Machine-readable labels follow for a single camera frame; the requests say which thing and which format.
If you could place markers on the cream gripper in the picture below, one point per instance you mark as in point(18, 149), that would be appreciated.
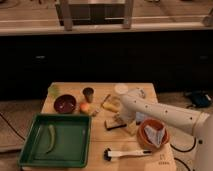
point(129, 119)

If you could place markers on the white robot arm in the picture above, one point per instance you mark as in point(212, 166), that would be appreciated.
point(196, 123)

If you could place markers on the green plastic tray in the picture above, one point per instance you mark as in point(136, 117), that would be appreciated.
point(71, 146)

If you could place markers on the blue sponge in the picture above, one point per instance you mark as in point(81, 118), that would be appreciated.
point(140, 117)

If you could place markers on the orange clay bowl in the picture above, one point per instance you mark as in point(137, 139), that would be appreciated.
point(142, 137)

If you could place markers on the white plastic cup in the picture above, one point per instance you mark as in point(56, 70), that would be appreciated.
point(120, 88)

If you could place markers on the blue grey cloth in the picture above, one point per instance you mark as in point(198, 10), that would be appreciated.
point(155, 136)

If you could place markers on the red yellow apple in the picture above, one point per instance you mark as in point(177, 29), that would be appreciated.
point(85, 108)

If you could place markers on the dark red bowl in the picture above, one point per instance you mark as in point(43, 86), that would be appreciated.
point(65, 104)

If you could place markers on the black bag on floor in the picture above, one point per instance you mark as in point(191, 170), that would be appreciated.
point(199, 99)

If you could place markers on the green chili pepper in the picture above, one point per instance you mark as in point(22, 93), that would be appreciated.
point(52, 133)

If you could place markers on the light green lime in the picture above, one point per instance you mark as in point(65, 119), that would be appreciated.
point(53, 91)

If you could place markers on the wooden chair legs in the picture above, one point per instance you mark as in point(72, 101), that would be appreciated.
point(94, 12)

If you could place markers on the wooden handled knife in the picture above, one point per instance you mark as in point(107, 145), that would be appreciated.
point(99, 108)

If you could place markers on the white handled dish brush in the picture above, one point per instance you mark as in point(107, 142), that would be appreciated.
point(109, 154)

